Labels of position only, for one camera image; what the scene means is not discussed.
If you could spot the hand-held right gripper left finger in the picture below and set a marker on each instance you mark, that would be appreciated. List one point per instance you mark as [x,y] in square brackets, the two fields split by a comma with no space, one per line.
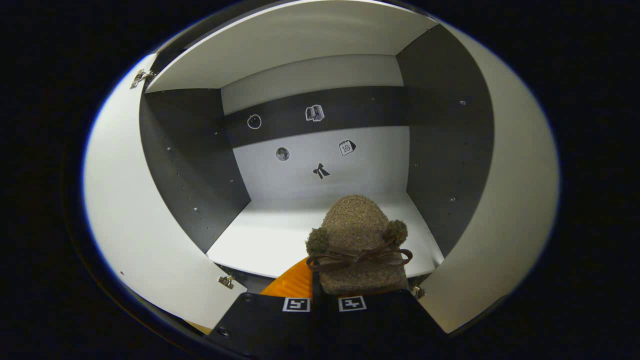
[270,325]

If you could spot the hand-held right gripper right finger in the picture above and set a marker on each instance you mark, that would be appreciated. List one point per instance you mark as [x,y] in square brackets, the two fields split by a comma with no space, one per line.
[375,325]

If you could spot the brown fuzzy shoe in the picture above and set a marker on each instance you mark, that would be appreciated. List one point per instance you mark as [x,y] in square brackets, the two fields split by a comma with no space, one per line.
[355,225]

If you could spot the white cabinet door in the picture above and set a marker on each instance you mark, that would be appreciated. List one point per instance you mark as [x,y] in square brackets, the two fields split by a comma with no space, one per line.
[505,200]
[145,240]

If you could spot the white shoe cabinet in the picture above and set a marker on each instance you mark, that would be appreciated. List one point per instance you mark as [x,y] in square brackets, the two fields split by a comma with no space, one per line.
[310,150]

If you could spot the metal door hinge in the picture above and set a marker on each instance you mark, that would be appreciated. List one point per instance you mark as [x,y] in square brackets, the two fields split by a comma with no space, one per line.
[142,77]
[226,281]
[418,291]

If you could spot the white cabinet bottom shelf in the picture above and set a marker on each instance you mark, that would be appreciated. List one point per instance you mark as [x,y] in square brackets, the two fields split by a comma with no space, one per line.
[270,240]

